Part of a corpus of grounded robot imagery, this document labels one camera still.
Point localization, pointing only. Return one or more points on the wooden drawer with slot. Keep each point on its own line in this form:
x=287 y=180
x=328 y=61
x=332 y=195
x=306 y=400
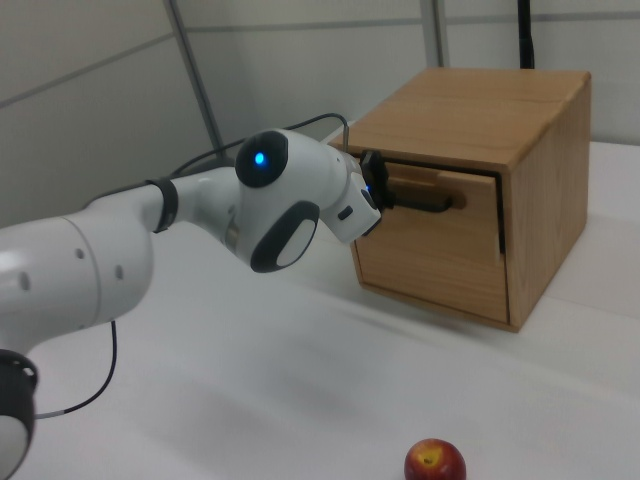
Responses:
x=435 y=285

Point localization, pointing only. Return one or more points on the red apple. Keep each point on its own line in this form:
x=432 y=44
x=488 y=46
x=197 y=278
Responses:
x=435 y=465

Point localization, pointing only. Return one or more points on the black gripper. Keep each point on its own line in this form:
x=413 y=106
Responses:
x=376 y=175

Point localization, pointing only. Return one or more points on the grey partition post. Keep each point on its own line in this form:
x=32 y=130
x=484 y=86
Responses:
x=195 y=70
x=438 y=35

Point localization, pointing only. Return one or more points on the wooden chest of drawers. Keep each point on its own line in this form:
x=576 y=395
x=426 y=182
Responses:
x=450 y=110

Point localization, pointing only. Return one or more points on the black pole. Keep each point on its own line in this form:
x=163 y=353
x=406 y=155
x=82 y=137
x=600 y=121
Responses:
x=526 y=40

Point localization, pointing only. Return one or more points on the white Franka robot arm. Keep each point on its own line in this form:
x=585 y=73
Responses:
x=100 y=260

